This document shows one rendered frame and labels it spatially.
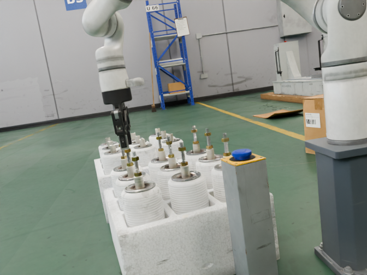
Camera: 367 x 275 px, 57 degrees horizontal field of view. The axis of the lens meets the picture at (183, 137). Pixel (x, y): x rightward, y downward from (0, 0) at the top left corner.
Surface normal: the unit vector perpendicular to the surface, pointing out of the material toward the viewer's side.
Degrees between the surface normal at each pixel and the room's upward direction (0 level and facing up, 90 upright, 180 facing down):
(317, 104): 90
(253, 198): 90
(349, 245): 90
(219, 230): 90
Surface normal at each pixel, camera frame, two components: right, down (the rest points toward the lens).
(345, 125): -0.54, 0.21
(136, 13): 0.11, 0.15
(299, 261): -0.14, -0.98
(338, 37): -0.23, 0.21
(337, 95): -0.73, 0.22
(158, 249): 0.31, 0.11
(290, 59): 0.04, -0.24
